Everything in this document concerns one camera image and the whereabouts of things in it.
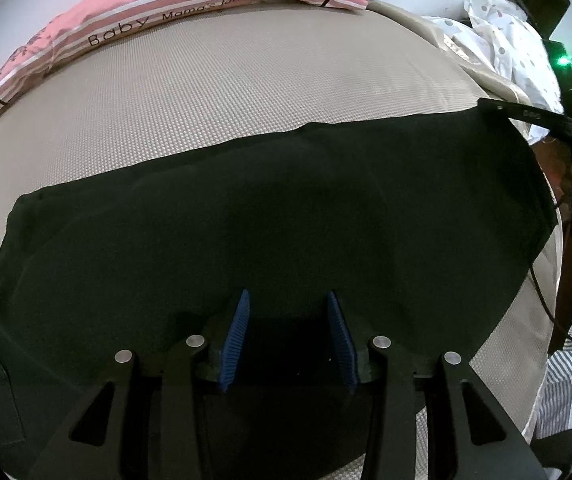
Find beige satin cloth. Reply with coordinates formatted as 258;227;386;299
368;0;521;108

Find brown wooden bed frame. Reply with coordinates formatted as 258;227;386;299
548;220;572;358

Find pink striped pillow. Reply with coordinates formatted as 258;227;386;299
0;0;369;155

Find beige woven bed mat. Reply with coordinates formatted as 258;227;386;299
0;9;564;480

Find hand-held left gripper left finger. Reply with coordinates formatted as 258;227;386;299
28;289;253;480

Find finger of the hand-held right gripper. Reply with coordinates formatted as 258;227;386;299
478;98;572;144

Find dark wooden furniture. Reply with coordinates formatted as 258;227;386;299
510;0;572;43

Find black pants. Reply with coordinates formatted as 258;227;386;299
0;109;562;480

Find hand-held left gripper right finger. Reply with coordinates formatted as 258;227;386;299
327;291;547;480

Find white dotted cloth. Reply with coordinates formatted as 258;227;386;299
423;0;566;143

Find black cable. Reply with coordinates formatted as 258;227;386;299
528;192;572;347

